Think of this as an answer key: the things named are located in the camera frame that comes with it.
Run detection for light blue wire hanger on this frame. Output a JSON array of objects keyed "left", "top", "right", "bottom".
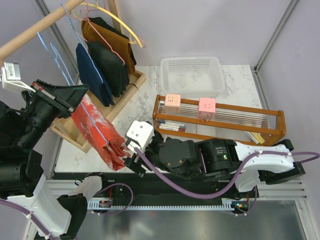
[{"left": 36, "top": 31, "right": 109, "bottom": 144}]

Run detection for orange wooden rack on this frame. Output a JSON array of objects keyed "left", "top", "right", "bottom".
[{"left": 152, "top": 95, "right": 287, "bottom": 146}]

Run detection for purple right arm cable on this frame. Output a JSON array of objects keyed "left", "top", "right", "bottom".
[{"left": 134, "top": 147, "right": 320, "bottom": 200}]

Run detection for brown trousers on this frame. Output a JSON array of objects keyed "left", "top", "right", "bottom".
[{"left": 81, "top": 18, "right": 136, "bottom": 74}]

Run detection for navy blue trousers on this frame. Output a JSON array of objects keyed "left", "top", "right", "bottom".
[{"left": 76, "top": 55, "right": 115, "bottom": 107}]

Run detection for wooden upright post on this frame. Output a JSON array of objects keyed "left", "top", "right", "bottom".
[{"left": 107, "top": 0, "right": 124, "bottom": 34}]

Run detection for wooden rack base tray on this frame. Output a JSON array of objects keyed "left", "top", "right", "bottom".
[{"left": 50, "top": 70, "right": 146, "bottom": 153}]

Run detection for red white trousers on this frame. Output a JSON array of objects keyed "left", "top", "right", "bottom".
[{"left": 71, "top": 94, "right": 129, "bottom": 171}]

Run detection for black trousers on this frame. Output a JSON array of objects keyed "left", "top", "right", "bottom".
[{"left": 87, "top": 41, "right": 130, "bottom": 98}]

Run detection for yellow book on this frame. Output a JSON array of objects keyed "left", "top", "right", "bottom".
[{"left": 245, "top": 131, "right": 265, "bottom": 145}]

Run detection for peach cube power socket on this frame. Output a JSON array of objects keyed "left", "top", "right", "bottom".
[{"left": 164, "top": 93, "right": 181, "bottom": 113}]

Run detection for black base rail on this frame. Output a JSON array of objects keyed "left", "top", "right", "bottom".
[{"left": 51, "top": 171, "right": 261, "bottom": 207}]

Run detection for pink wire hanger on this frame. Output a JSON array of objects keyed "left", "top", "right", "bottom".
[{"left": 70, "top": 0, "right": 126, "bottom": 66}]

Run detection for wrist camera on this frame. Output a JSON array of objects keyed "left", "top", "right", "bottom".
[
  {"left": 0, "top": 62, "right": 36, "bottom": 94},
  {"left": 125, "top": 120, "right": 154, "bottom": 153}
]

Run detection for wooden hanging rod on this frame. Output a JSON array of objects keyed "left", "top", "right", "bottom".
[{"left": 0, "top": 0, "right": 84, "bottom": 62}]

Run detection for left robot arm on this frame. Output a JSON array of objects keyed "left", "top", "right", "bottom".
[{"left": 0, "top": 80, "right": 110, "bottom": 240}]

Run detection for white plastic basket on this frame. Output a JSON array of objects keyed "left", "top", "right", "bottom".
[{"left": 159, "top": 56, "right": 226, "bottom": 99}]

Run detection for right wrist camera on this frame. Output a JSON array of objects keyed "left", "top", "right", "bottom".
[{"left": 125, "top": 120, "right": 154, "bottom": 153}]

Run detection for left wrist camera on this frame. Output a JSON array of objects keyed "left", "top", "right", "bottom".
[{"left": 0, "top": 62, "right": 36, "bottom": 94}]

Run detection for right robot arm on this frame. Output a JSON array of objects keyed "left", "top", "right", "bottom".
[{"left": 125, "top": 120, "right": 306, "bottom": 197}]

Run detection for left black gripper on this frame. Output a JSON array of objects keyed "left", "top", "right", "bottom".
[{"left": 14, "top": 76, "right": 89, "bottom": 146}]

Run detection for books in rack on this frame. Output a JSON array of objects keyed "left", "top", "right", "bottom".
[{"left": 158, "top": 120, "right": 187, "bottom": 132}]

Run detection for pink cube power socket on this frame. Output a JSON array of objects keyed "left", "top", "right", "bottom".
[{"left": 197, "top": 97, "right": 216, "bottom": 121}]

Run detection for yellow plastic hanger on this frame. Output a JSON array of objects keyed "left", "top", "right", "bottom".
[{"left": 79, "top": 3, "right": 146, "bottom": 48}]

